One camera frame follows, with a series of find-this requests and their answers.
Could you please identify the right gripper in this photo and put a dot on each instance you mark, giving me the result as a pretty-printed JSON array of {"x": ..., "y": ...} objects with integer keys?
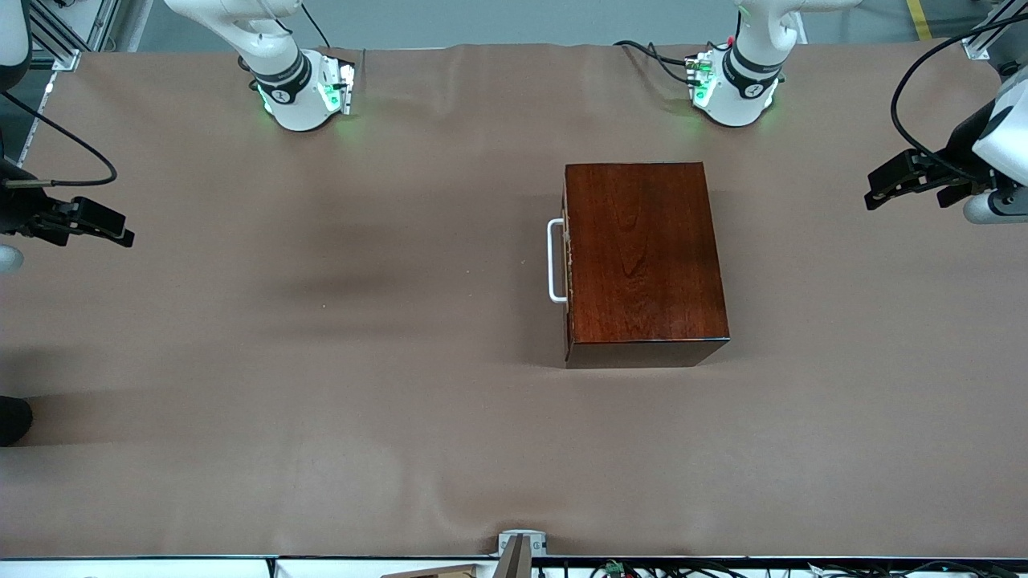
[{"x": 18, "y": 210}]

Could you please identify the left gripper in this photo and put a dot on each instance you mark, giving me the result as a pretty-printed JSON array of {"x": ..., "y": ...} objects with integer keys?
[{"x": 957, "y": 150}]

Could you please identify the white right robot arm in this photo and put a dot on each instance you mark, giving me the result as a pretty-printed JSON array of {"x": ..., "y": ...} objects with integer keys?
[{"x": 297, "y": 96}]

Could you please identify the dark wooden drawer cabinet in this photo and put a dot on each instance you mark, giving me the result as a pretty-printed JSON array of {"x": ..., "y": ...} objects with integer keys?
[{"x": 642, "y": 257}]

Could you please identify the black caster wheel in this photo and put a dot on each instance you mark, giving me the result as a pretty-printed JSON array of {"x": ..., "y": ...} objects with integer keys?
[{"x": 1009, "y": 68}]

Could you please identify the yellow floor tape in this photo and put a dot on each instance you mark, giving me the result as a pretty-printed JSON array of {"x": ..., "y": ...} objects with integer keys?
[{"x": 919, "y": 20}]

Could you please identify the brown table cover mat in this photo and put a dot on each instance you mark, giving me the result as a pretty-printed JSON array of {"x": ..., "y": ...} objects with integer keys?
[{"x": 401, "y": 449}]

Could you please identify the flat wooden board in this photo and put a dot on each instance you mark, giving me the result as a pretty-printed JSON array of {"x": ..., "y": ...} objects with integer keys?
[{"x": 434, "y": 572}]

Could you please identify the wooden strut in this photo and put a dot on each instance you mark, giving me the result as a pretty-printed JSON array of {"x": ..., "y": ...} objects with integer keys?
[{"x": 516, "y": 562}]

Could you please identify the aluminium frame profile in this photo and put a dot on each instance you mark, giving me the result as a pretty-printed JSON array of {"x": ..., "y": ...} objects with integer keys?
[
  {"x": 60, "y": 44},
  {"x": 984, "y": 40}
]

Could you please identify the white table edge rail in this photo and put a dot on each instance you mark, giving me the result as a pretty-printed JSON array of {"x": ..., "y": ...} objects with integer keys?
[{"x": 161, "y": 568}]

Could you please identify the grey metal bracket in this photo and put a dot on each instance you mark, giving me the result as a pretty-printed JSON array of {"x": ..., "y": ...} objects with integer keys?
[{"x": 540, "y": 546}]

